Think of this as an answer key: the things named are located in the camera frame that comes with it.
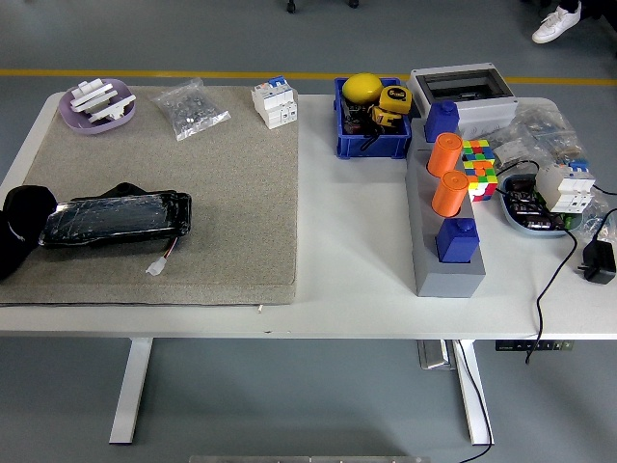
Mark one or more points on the blue plastic bin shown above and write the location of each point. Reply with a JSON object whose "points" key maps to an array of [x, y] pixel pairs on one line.
{"points": [[371, 147]]}

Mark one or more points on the grey metal box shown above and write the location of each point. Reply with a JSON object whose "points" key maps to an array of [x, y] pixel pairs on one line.
{"points": [[434, 354]]}

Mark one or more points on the black rag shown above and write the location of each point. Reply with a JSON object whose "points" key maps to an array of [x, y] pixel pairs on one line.
{"points": [[19, 241]]}

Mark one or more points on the light blue bowl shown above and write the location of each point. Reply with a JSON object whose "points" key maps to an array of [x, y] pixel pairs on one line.
{"points": [[530, 231]]}

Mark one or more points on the purple plastic tray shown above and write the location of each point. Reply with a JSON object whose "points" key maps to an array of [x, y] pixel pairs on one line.
{"points": [[77, 123]]}

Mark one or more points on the glossy black panel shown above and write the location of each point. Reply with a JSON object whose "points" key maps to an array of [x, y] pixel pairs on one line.
{"points": [[120, 217]]}

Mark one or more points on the orange cylinder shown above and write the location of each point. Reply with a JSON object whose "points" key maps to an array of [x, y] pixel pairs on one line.
{"points": [[448, 195], [443, 156]]}

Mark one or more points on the black table control panel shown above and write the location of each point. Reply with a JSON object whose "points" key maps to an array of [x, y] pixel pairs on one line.
{"points": [[530, 345]]}

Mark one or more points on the clear bag of parts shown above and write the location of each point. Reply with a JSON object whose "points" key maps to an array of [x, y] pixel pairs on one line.
{"points": [[540, 128], [602, 202]]}

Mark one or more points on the grey-brown mat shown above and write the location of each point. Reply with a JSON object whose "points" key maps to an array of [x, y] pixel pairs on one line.
{"points": [[231, 202]]}

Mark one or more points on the colourful puzzle cube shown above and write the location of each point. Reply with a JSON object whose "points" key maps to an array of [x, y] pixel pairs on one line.
{"points": [[479, 169]]}

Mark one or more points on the white circuit breaker blue levers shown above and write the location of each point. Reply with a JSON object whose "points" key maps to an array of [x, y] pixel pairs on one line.
{"points": [[272, 103], [564, 190]]}

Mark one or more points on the clear bag of screws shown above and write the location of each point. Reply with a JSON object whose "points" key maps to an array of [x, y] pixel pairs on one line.
{"points": [[190, 111]]}

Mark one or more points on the blue block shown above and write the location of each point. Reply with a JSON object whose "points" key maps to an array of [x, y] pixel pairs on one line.
{"points": [[455, 243], [439, 123]]}

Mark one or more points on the grey block holder base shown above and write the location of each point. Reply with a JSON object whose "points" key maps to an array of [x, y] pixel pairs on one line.
{"points": [[448, 282]]}

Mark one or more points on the yellow round object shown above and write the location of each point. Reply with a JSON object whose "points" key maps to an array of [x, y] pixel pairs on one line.
{"points": [[361, 88]]}

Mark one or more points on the grey electrical enclosure box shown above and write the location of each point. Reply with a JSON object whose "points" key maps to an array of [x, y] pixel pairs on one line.
{"points": [[487, 113]]}

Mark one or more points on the large yellow tape measure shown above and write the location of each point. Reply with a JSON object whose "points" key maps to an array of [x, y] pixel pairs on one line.
{"points": [[395, 99]]}

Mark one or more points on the white sneaker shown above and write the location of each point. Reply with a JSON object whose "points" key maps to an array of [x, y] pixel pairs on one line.
{"points": [[554, 26]]}

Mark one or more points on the white plastic rail piece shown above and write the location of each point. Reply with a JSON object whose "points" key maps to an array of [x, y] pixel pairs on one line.
{"points": [[108, 112], [91, 94]]}

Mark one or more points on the white table leg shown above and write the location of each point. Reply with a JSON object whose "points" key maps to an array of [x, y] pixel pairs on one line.
{"points": [[474, 405], [130, 395]]}

